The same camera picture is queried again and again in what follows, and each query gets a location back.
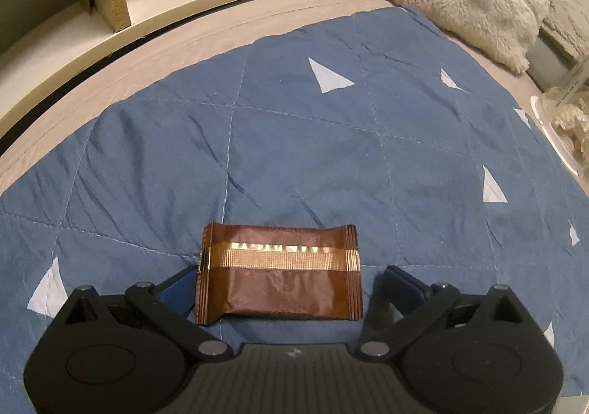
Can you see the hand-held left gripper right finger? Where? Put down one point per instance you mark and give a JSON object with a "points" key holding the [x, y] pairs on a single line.
{"points": [[405, 287]]}

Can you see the clear display box white doll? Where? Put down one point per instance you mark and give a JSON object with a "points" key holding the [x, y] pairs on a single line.
{"points": [[568, 119]]}

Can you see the brown snack packet gold stripe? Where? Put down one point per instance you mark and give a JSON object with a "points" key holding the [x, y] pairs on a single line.
{"points": [[280, 285]]}

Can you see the blue quilted blanket white triangles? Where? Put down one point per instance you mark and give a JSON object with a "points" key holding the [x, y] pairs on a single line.
{"points": [[322, 142]]}

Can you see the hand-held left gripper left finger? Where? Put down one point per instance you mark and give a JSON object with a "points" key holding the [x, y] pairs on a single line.
{"points": [[177, 294]]}

